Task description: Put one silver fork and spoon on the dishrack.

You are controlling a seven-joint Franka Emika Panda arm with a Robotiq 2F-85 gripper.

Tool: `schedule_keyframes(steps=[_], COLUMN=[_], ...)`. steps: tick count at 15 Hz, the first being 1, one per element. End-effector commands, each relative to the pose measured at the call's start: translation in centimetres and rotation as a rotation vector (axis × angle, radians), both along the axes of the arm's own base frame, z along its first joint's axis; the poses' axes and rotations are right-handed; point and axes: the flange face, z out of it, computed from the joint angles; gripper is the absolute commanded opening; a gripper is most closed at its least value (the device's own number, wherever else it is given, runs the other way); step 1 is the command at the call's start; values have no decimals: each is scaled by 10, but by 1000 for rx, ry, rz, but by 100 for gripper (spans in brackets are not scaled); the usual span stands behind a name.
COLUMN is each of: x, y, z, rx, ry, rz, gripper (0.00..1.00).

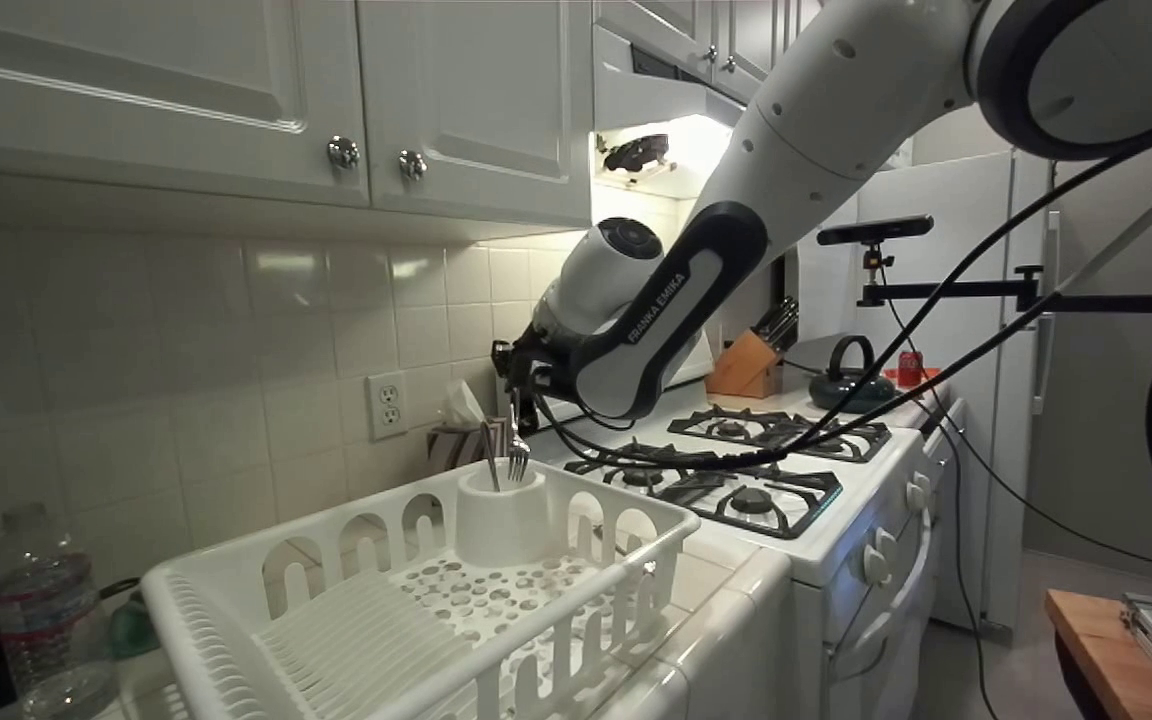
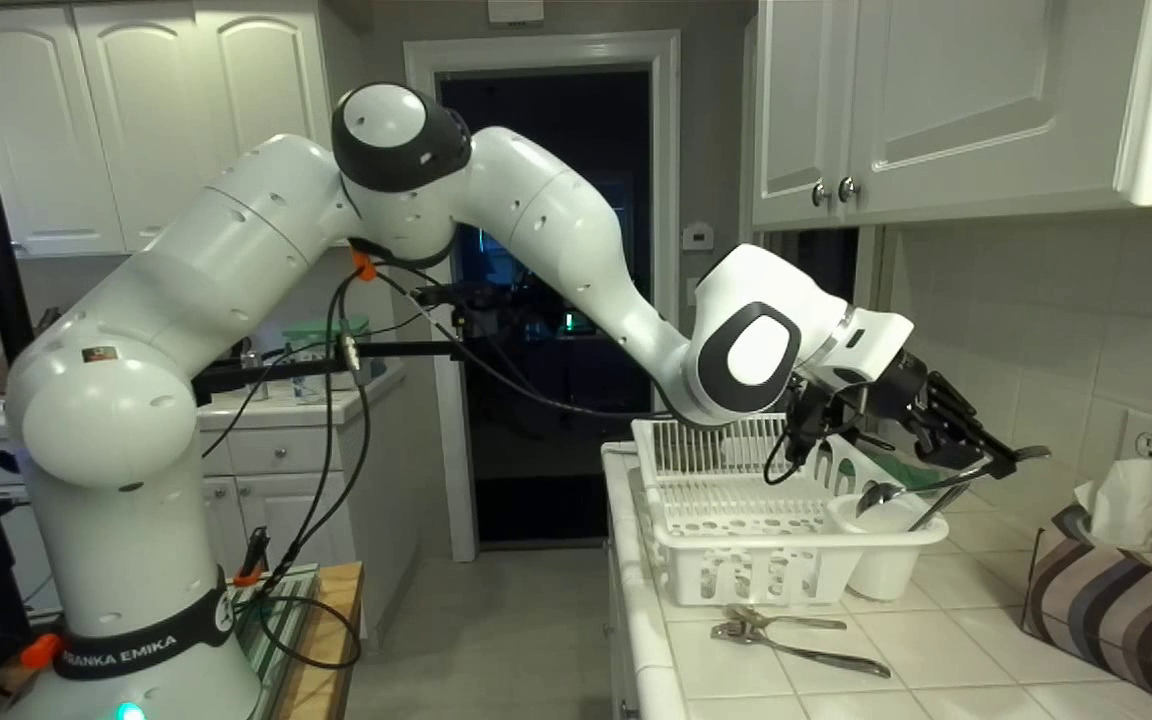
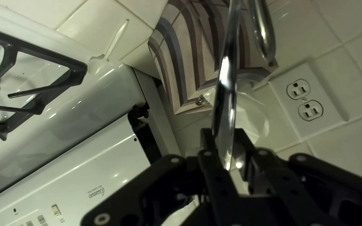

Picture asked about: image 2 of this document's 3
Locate black stereo camera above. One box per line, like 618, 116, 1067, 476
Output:
432, 280, 513, 348

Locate white plastic dish rack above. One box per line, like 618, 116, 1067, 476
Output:
627, 413, 952, 614

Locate white door frame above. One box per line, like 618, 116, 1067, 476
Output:
400, 33, 687, 564

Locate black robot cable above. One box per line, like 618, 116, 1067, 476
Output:
368, 254, 639, 430

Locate silver spoon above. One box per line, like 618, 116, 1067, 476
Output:
708, 601, 854, 639
910, 445, 1055, 538

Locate wooden table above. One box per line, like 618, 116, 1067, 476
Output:
241, 555, 368, 720

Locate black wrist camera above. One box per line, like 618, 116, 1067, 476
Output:
777, 375, 861, 464

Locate white utensil cup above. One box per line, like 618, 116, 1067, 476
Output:
829, 492, 952, 606

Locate orange base tag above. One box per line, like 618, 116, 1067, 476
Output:
12, 627, 67, 678

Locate white arched cabinet door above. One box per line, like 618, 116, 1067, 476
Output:
73, 5, 228, 254
0, 7, 127, 262
191, 7, 336, 158

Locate orange cable clip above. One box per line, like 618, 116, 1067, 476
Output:
346, 244, 386, 288

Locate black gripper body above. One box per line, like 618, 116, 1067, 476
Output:
847, 348, 971, 455

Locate silver fork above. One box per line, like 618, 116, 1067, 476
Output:
854, 476, 899, 522
733, 634, 897, 680

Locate striped tissue box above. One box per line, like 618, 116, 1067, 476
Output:
1021, 512, 1152, 701

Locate white tissue sheet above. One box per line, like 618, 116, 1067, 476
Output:
1072, 455, 1152, 551

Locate white base cabinet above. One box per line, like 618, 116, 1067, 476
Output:
0, 358, 432, 614

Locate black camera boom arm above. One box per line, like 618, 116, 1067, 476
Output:
191, 338, 467, 405

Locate black cable with grey plug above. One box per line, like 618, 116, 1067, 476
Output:
234, 271, 379, 592

